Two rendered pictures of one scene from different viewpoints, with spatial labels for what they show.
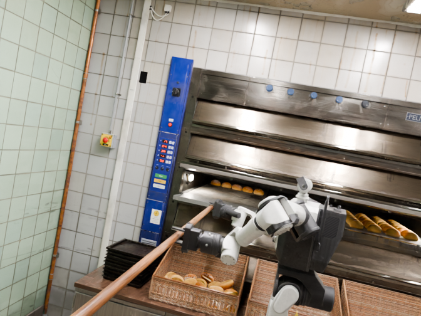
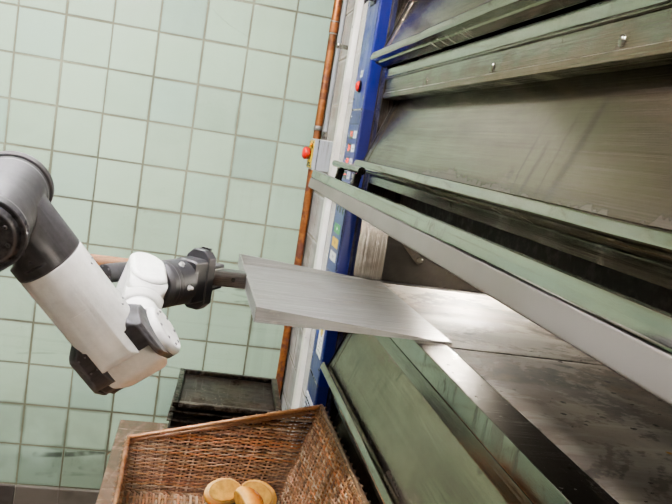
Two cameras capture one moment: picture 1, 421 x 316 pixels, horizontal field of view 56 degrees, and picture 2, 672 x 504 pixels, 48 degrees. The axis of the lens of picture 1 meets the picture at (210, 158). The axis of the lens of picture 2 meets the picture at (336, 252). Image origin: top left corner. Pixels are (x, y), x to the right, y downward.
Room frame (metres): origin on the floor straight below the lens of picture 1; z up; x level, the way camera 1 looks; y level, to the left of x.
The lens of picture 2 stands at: (2.16, -1.57, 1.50)
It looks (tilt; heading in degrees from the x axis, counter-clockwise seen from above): 8 degrees down; 69
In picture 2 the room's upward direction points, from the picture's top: 9 degrees clockwise
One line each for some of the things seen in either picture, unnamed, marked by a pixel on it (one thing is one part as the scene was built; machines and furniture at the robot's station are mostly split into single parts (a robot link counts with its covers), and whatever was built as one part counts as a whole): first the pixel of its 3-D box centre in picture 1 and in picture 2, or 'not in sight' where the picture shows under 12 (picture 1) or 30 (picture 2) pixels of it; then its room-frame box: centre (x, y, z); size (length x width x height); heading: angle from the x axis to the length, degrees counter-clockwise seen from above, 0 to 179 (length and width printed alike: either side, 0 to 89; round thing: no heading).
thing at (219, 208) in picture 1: (223, 210); (185, 280); (2.41, -0.14, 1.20); 0.12 x 0.10 x 0.13; 45
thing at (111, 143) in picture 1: (108, 140); (320, 155); (2.96, 0.78, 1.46); 0.10 x 0.07 x 0.10; 80
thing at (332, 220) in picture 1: (308, 231); not in sight; (1.88, -0.53, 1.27); 0.34 x 0.30 x 0.36; 162
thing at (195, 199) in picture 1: (217, 202); (330, 292); (2.72, -0.11, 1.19); 0.55 x 0.36 x 0.03; 80
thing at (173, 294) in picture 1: (202, 275); (228, 500); (2.58, -0.09, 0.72); 0.56 x 0.49 x 0.28; 81
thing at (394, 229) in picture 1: (375, 223); not in sight; (3.06, -1.36, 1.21); 0.61 x 0.48 x 0.06; 170
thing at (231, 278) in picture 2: not in sight; (223, 277); (2.50, -0.07, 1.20); 0.09 x 0.04 x 0.03; 170
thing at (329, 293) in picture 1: (304, 286); not in sight; (1.88, -0.56, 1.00); 0.28 x 0.13 x 0.18; 80
